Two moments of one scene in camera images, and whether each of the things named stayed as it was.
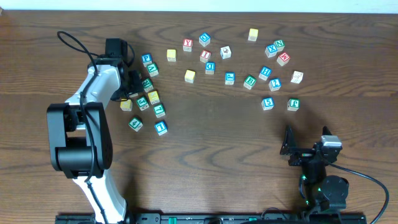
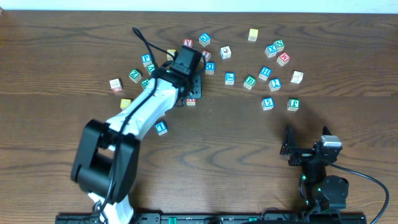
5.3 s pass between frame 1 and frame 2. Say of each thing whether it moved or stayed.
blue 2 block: stayed
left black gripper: moved
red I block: stayed
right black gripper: stayed
